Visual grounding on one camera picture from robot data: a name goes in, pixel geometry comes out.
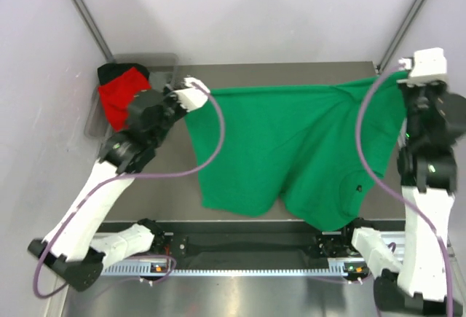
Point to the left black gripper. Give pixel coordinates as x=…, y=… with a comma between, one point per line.
x=167, y=91

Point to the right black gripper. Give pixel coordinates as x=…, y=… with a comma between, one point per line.
x=405, y=89

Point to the green t-shirt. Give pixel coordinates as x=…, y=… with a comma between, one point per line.
x=295, y=144

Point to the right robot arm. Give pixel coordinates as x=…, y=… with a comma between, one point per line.
x=422, y=282

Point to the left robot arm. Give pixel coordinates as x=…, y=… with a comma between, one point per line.
x=71, y=250

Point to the grey plastic bin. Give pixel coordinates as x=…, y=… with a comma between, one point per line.
x=96, y=126

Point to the red t-shirt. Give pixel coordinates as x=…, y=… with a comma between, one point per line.
x=117, y=95

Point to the black t-shirt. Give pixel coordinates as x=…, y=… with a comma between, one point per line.
x=110, y=71

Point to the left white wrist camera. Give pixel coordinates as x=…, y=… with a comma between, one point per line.
x=191, y=93

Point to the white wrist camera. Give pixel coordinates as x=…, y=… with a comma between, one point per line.
x=425, y=67
x=191, y=93

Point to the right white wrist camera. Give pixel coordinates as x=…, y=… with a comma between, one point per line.
x=425, y=67

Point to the right aluminium frame post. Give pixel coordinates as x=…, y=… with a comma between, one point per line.
x=400, y=34

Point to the aluminium frame post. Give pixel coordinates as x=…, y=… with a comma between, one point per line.
x=93, y=28
x=400, y=34

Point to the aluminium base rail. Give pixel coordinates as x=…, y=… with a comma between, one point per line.
x=450, y=249

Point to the slotted grey cable duct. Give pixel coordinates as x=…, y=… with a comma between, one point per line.
x=152, y=268

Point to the left aluminium frame post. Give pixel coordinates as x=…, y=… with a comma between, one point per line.
x=93, y=28

